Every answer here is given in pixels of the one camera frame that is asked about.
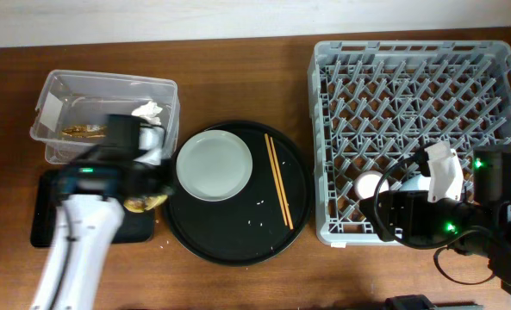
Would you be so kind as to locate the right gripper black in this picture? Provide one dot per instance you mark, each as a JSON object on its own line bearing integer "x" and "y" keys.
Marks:
{"x": 412, "y": 202}

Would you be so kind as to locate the pink plastic cup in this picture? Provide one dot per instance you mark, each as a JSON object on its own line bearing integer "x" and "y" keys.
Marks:
{"x": 365, "y": 184}

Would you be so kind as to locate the white round plate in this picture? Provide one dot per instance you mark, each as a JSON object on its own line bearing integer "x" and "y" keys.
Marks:
{"x": 214, "y": 165}

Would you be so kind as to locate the yellow bowl with food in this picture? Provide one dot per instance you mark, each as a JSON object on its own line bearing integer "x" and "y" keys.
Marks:
{"x": 141, "y": 205}

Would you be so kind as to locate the white napkin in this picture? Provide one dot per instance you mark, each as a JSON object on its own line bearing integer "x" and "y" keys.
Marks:
{"x": 149, "y": 112}

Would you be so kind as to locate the gold foil wrapper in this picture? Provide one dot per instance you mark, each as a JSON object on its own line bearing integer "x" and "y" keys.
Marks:
{"x": 85, "y": 131}

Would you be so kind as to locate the light blue plastic cup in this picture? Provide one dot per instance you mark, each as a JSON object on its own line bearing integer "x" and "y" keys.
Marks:
{"x": 416, "y": 183}

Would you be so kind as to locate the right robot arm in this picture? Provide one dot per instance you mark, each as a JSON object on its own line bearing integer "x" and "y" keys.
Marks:
{"x": 441, "y": 217}

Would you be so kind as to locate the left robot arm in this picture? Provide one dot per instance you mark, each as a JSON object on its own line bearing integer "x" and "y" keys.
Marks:
{"x": 125, "y": 173}

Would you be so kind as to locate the grey dishwasher rack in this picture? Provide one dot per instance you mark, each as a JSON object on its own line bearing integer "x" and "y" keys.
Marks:
{"x": 373, "y": 103}

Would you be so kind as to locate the black rectangular tray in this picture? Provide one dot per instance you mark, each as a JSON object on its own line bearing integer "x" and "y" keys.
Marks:
{"x": 135, "y": 227}

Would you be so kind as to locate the clear plastic bin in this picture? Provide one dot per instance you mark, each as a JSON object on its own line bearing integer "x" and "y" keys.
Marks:
{"x": 84, "y": 98}

